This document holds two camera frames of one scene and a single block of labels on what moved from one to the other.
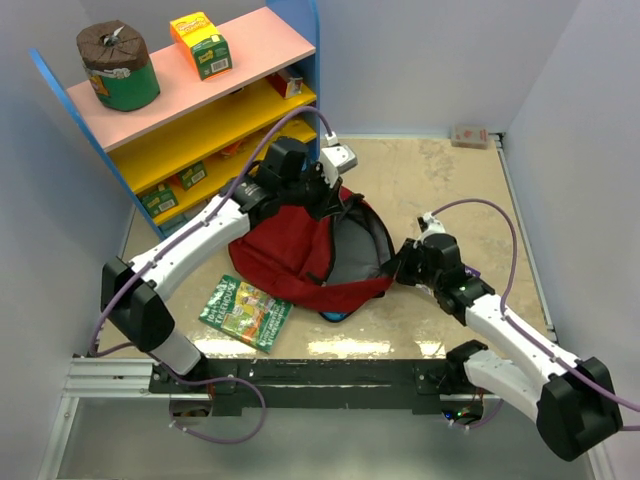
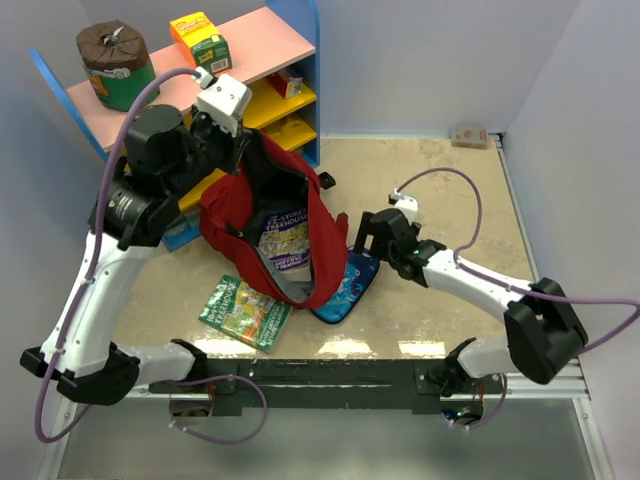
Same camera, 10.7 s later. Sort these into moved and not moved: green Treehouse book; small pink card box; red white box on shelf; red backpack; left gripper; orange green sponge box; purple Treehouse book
Moved: red backpack; purple Treehouse book; left gripper
Not moved: orange green sponge box; red white box on shelf; small pink card box; green Treehouse book
